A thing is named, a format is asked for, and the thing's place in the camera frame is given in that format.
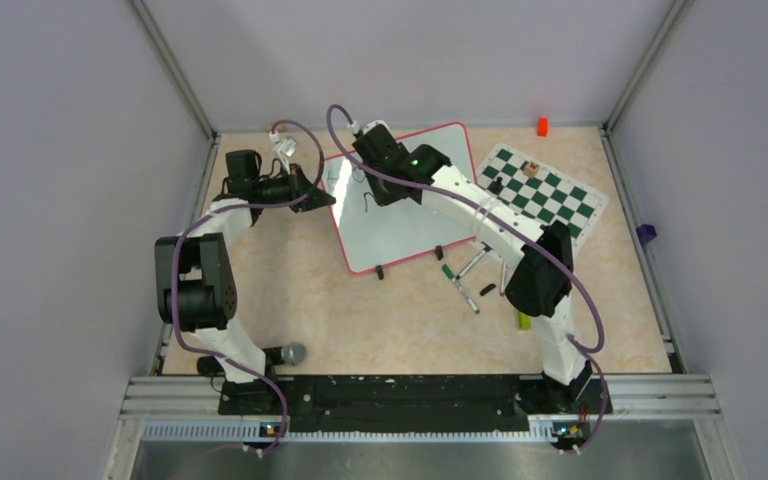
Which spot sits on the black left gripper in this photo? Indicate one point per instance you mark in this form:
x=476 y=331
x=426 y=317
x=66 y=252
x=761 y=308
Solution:
x=299 y=185

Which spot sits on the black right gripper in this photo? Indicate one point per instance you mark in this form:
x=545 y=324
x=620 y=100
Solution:
x=381 y=197

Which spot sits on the pink framed whiteboard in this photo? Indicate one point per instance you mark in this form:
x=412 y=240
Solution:
x=371 y=236

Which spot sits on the black marker cap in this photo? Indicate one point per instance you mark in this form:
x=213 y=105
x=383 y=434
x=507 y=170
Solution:
x=487 y=289

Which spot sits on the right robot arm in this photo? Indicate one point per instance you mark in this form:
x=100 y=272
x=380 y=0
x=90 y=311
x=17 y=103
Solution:
x=540 y=255

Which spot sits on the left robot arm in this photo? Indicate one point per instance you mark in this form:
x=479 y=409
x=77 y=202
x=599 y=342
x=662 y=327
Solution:
x=195 y=284

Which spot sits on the blue capped marker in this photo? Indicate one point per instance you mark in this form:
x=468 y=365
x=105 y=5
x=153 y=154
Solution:
x=473 y=262

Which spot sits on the green capped marker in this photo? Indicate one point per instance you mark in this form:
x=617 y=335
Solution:
x=452 y=277

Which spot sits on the wooden block on chessboard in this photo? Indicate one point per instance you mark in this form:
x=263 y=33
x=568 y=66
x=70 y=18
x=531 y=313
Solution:
x=531 y=169

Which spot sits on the green white chessboard mat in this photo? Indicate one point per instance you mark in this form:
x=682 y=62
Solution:
x=549 y=197

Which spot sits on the orange block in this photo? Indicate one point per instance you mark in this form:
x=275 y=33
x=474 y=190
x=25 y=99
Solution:
x=543 y=126

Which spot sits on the purple capped marker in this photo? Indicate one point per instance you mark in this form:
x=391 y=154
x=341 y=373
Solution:
x=503 y=279

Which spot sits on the black microphone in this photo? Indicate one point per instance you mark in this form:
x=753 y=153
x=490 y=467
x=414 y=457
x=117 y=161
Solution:
x=292 y=353

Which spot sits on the green white lego block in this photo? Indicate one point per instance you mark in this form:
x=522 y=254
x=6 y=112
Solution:
x=523 y=322

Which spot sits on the purple block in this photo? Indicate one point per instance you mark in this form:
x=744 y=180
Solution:
x=646 y=233

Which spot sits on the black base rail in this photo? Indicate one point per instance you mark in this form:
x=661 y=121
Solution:
x=407 y=404

